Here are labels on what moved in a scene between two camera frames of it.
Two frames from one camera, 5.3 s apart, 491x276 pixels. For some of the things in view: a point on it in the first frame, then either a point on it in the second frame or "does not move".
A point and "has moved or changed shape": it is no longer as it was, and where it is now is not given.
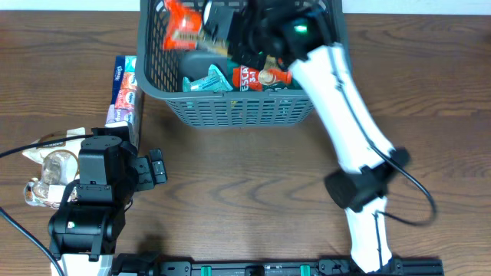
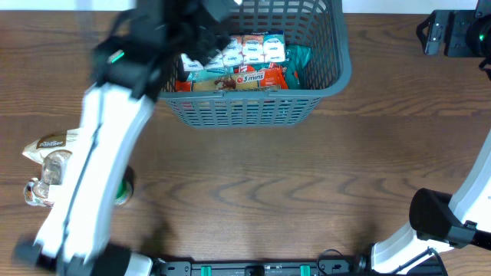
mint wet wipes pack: x=214 y=82 → x=209 y=73
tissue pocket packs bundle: x=126 y=106 has moved or changed shape
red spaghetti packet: x=182 y=26 has moved or changed shape
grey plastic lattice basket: x=159 y=75 does not move
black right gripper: x=242 y=59 → x=459 y=24
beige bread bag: x=60 y=168 does not move
